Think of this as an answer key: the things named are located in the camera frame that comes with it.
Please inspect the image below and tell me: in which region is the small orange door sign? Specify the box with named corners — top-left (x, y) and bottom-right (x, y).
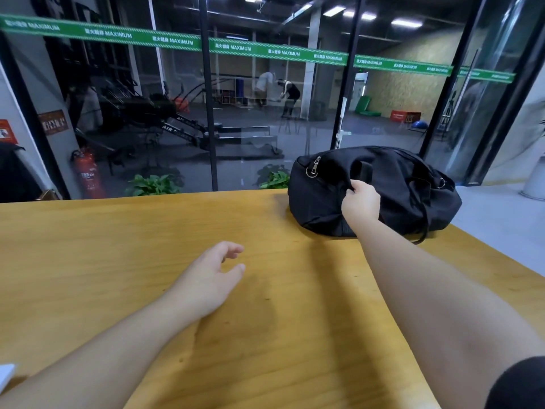
top-left (38, 109), bottom-right (70, 137)

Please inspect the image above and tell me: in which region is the person's right forearm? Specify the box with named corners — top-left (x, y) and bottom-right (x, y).
top-left (351, 216), bottom-right (545, 409)

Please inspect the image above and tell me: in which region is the green leafy plant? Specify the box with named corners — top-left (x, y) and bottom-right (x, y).
top-left (124, 173), bottom-right (183, 197)
top-left (258, 170), bottom-right (291, 190)

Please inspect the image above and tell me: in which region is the large plant in white pot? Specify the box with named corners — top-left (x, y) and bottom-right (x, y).
top-left (519, 119), bottom-right (545, 202)

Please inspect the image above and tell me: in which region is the red gym box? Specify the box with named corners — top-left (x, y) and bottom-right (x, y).
top-left (389, 109), bottom-right (422, 124)

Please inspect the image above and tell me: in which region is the black fabric bag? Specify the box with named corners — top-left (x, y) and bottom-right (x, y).
top-left (287, 145), bottom-right (463, 245)

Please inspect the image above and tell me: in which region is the person's black sleeve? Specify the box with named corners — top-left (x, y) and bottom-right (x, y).
top-left (485, 356), bottom-right (545, 409)

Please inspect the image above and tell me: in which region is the red fire extinguisher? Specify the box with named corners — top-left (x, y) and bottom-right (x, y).
top-left (70, 148), bottom-right (105, 200)

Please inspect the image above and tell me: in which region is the black exercise machine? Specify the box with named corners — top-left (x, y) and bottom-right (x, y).
top-left (102, 82), bottom-right (213, 149)

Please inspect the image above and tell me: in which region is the grey chair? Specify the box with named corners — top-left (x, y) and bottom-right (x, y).
top-left (12, 147), bottom-right (58, 201)

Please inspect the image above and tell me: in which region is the orange wall safety sign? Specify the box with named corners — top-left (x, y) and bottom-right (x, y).
top-left (0, 119), bottom-right (19, 144)

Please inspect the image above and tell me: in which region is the green gym mat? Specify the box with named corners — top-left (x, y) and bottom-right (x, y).
top-left (354, 95), bottom-right (383, 118)

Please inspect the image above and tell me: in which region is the wooden table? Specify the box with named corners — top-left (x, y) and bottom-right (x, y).
top-left (0, 189), bottom-right (545, 409)

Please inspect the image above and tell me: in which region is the green glass marking strip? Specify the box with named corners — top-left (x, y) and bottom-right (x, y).
top-left (0, 14), bottom-right (516, 85)

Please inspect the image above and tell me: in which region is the white glass door handle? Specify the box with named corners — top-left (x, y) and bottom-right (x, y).
top-left (334, 97), bottom-right (353, 149)

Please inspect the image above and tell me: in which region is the person's left hand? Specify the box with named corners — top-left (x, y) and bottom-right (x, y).
top-left (163, 241), bottom-right (247, 324)

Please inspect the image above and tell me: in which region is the white remote control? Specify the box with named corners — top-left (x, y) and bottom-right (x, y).
top-left (0, 364), bottom-right (17, 395)

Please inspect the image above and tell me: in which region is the person's right hand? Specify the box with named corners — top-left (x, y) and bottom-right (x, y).
top-left (340, 179), bottom-right (382, 235)

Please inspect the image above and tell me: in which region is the person's left forearm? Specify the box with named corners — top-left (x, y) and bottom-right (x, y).
top-left (0, 289), bottom-right (201, 409)

